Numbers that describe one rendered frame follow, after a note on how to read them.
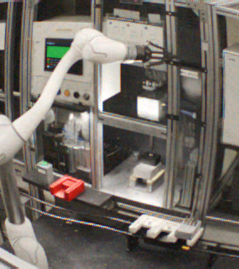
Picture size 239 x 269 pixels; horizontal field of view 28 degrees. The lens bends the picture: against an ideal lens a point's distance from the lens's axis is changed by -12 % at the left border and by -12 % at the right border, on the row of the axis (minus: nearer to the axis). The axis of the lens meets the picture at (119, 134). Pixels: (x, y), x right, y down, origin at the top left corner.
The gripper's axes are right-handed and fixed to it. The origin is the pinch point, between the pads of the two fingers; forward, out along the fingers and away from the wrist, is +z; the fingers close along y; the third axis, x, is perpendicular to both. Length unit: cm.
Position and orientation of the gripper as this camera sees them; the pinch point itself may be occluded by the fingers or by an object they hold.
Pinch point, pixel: (172, 56)
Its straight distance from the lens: 222.2
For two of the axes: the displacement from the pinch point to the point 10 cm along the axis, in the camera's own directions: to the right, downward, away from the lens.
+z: 8.5, -0.4, 5.2
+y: 1.4, -9.4, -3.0
